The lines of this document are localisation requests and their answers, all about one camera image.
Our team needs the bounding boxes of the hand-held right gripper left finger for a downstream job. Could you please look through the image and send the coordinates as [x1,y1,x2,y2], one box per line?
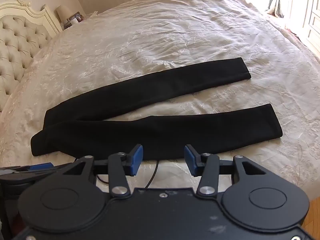
[62,144,144,197]

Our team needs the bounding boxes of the black pants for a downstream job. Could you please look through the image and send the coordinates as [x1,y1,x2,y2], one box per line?
[30,57,283,161]

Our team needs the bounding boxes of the black cable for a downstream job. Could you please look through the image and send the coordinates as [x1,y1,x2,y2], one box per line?
[96,160,160,188]

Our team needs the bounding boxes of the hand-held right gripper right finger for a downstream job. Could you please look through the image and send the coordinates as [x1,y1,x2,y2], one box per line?
[184,144,266,196]

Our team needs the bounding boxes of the cream embroidered bedspread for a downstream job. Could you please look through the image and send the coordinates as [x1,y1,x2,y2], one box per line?
[0,0,320,198]

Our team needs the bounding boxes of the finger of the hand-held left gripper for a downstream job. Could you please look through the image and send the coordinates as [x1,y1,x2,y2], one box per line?
[25,163,54,172]
[31,163,77,178]

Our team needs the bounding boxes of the cream table lamp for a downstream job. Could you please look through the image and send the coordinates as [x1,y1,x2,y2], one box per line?
[55,5,72,23]

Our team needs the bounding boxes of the cream tufted headboard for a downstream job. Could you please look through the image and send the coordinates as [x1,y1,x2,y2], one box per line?
[0,0,63,112]

